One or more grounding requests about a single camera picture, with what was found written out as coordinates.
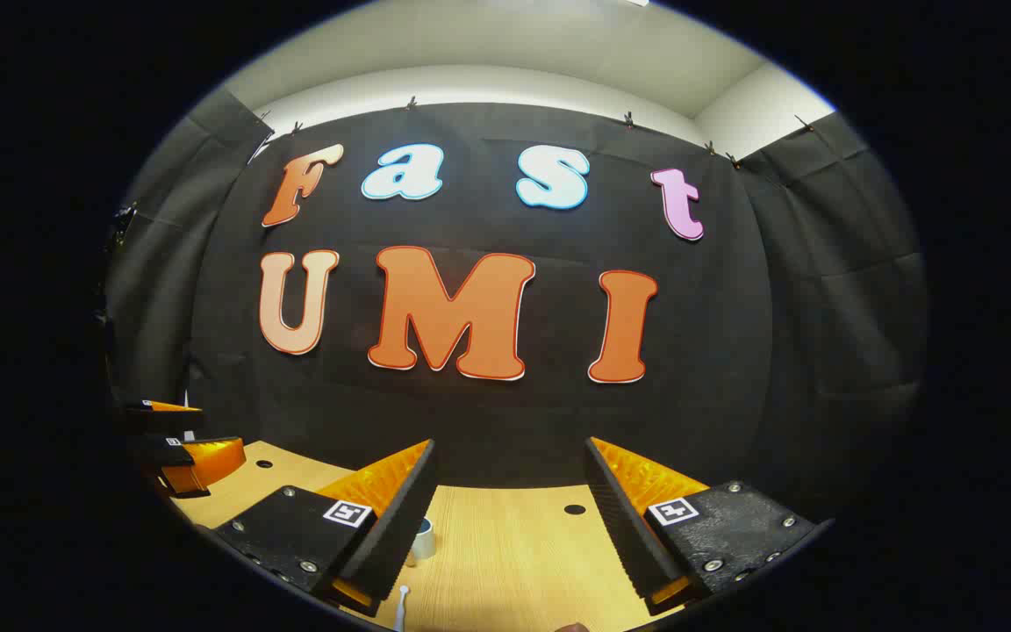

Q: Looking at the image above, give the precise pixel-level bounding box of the wooden desktop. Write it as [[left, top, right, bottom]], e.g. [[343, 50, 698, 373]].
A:
[[170, 439, 686, 632]]

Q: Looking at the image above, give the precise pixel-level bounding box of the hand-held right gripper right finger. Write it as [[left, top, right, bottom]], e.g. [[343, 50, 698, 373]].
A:
[[583, 436, 822, 615]]

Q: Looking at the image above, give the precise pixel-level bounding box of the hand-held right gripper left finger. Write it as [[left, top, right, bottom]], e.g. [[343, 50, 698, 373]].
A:
[[212, 439, 438, 618]]

